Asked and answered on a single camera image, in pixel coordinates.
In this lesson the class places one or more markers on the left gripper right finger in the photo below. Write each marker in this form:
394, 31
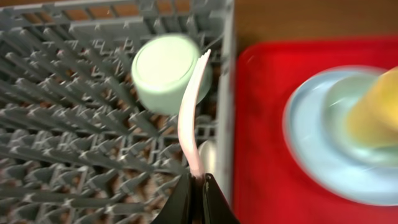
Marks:
216, 209

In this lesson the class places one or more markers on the yellow plastic cup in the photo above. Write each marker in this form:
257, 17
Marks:
373, 119

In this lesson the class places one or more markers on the light blue plate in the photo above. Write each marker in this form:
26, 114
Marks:
312, 149

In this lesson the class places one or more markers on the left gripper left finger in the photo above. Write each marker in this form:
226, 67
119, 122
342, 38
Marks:
177, 207

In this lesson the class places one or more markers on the white plastic fork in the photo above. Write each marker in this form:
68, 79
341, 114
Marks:
186, 118

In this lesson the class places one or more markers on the small green saucer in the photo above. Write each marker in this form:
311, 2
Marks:
339, 101

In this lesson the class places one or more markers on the grey dishwasher rack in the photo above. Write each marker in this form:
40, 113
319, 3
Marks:
77, 145

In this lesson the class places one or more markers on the mint green bowl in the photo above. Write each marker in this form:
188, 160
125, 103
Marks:
161, 71

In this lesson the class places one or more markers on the red plastic tray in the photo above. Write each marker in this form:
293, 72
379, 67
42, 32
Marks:
268, 185

